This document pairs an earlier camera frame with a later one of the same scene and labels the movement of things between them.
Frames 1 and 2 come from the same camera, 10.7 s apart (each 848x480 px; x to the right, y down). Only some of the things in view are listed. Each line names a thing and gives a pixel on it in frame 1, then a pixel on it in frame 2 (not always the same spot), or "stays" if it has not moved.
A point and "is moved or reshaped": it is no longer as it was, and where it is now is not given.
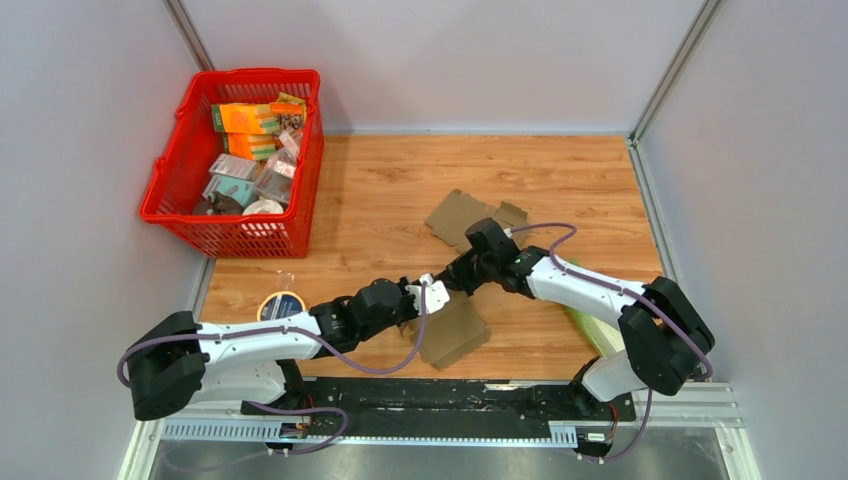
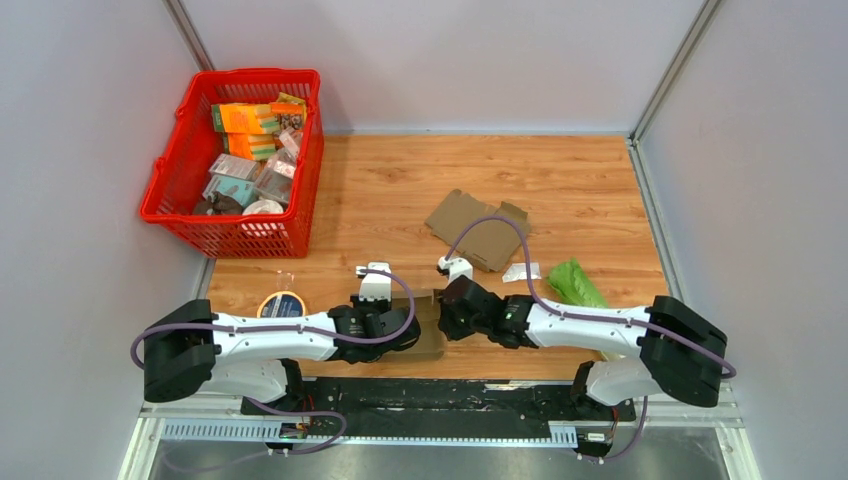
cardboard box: [451, 333] is moved or reshaped
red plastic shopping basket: [181, 171] stays
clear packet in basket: [275, 177] stays
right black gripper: [455, 277] -> [449, 329]
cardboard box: [457, 212] stays
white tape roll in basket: [256, 207] stays
